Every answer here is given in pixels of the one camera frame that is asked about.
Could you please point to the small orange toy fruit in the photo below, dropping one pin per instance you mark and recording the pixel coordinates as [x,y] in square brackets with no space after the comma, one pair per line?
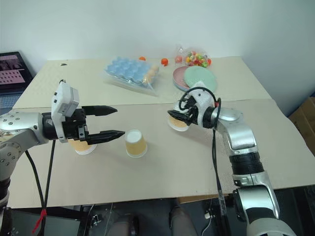
[165,62]
[142,58]

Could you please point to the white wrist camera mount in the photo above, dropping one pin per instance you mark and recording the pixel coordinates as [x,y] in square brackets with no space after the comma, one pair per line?
[64,103]
[203,99]

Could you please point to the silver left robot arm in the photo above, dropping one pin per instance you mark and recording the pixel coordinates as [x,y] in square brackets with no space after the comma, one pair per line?
[22,127]

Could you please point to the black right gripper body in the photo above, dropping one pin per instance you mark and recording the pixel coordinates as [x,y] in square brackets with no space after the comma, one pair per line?
[197,115]

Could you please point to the small black clip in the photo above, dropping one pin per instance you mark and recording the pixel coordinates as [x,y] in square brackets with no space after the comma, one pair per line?
[63,64]

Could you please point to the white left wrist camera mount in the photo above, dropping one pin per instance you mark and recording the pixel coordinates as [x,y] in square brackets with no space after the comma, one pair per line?
[64,103]

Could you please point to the beige eggs in bag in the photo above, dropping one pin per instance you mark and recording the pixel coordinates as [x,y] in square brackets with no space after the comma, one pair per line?
[151,72]

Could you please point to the mint green plastic plate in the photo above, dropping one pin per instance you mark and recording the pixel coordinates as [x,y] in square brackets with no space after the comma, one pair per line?
[200,76]

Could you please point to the brown cardboard box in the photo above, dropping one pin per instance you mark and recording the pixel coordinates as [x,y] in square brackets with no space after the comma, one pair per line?
[305,123]

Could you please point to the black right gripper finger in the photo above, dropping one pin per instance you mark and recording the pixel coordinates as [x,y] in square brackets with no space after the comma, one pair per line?
[177,113]
[183,120]

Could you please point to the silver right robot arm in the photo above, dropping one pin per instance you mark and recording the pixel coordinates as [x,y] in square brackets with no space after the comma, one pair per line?
[242,137]

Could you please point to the tan paper cup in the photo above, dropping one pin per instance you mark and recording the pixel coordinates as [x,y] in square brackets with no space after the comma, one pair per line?
[135,145]
[177,125]
[85,148]

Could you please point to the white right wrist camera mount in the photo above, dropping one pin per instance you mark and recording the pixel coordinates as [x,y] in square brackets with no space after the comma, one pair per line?
[203,99]

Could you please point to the pink plastic plate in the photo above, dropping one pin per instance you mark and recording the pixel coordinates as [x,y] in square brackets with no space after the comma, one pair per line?
[178,75]

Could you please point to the clear bag of colourful candy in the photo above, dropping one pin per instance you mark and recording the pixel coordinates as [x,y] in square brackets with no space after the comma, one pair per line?
[194,57]

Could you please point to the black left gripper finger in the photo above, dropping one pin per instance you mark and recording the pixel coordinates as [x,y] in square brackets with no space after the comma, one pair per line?
[105,136]
[101,110]

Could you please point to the blue egg tray in bag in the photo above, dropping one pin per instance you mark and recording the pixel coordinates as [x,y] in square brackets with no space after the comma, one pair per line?
[128,71]

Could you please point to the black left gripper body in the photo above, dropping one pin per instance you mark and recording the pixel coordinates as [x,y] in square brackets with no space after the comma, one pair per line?
[73,125]

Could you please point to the light blue plastic plate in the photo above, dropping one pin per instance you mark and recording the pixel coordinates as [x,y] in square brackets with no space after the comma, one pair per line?
[179,87]

